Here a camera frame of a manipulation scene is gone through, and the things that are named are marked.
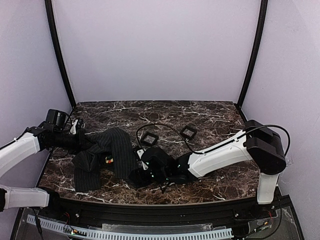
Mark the black frame post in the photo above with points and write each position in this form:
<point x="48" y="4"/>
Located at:
<point x="58" y="52"/>
<point x="254" y="52"/>

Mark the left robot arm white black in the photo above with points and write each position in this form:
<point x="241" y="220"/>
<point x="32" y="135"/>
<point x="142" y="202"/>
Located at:
<point x="49" y="134"/>

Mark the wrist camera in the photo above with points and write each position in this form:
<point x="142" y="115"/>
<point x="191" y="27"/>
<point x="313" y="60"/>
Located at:
<point x="139" y="152"/>
<point x="76" y="125"/>

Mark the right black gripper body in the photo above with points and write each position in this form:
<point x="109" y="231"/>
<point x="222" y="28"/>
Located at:
<point x="139" y="175"/>

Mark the black pinstriped shirt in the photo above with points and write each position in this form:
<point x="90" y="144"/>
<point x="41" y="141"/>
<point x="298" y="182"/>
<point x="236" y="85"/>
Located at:
<point x="112" y="147"/>

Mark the white slotted cable duct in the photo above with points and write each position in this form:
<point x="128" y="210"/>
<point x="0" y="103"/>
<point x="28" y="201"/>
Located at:
<point x="125" y="232"/>

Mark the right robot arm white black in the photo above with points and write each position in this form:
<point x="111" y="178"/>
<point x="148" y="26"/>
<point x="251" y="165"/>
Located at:
<point x="256" y="142"/>

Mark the left black frame post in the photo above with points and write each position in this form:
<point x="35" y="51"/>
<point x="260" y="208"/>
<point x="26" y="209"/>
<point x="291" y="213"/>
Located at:
<point x="58" y="52"/>

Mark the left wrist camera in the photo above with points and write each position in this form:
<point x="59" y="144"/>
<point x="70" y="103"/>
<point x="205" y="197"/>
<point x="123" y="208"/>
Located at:
<point x="76" y="125"/>

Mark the flower brooch green orange yellow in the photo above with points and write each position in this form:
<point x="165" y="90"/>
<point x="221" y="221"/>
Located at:
<point x="108" y="159"/>

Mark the small black display box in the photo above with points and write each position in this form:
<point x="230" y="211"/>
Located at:
<point x="188" y="132"/>

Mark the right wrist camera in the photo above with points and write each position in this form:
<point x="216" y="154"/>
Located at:
<point x="139" y="152"/>

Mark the right black frame post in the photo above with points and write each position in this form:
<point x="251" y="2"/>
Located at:
<point x="254" y="52"/>

